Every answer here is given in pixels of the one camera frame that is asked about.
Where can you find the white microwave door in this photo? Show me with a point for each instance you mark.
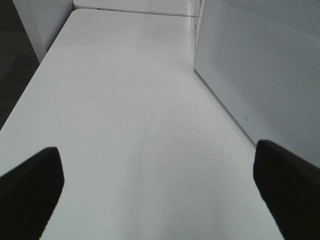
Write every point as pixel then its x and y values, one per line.
pixel 261 58

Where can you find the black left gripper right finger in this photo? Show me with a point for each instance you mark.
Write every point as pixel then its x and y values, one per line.
pixel 290 187

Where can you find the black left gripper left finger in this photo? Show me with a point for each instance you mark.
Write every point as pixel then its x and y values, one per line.
pixel 29 194

